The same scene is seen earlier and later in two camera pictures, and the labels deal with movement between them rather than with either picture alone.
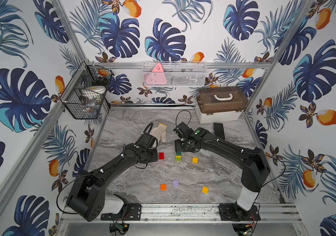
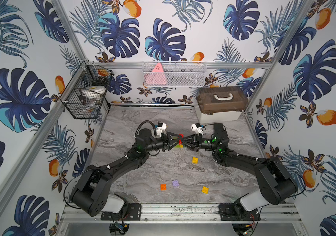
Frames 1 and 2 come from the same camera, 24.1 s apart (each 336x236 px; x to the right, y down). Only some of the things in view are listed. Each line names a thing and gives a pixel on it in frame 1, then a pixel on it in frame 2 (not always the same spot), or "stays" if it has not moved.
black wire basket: [83, 98] stays
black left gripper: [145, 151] to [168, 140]
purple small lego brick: [175, 183] stays
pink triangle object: [156, 77] stays
